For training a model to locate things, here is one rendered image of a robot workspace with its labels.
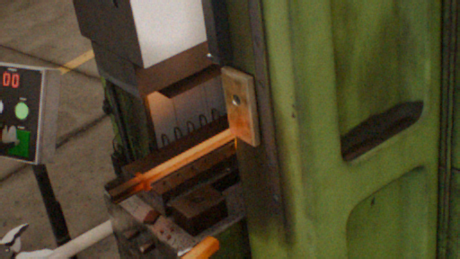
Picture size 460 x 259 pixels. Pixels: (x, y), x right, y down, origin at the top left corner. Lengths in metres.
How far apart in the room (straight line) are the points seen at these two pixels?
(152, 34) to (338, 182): 0.52
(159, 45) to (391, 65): 0.53
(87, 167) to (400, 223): 2.24
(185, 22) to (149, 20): 0.10
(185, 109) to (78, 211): 1.56
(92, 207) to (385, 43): 2.21
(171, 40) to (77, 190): 2.19
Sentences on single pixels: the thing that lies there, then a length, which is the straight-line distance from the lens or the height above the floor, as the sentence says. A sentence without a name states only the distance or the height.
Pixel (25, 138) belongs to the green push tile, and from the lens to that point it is 2.27.
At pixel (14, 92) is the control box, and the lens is 2.30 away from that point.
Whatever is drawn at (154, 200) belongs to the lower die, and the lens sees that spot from 2.00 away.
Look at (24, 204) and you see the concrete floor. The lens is 3.85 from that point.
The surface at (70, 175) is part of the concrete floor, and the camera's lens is 3.96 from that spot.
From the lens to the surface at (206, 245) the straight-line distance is 1.68.
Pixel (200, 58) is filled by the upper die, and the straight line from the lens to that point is 1.86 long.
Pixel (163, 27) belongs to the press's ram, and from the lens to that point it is 1.71.
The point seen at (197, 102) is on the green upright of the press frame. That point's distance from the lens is 2.25.
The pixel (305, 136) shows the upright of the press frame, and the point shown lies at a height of 1.26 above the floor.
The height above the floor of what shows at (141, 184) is 0.99.
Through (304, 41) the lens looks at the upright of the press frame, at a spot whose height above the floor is 1.46.
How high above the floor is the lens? 2.11
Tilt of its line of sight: 33 degrees down
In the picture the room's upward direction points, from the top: 11 degrees counter-clockwise
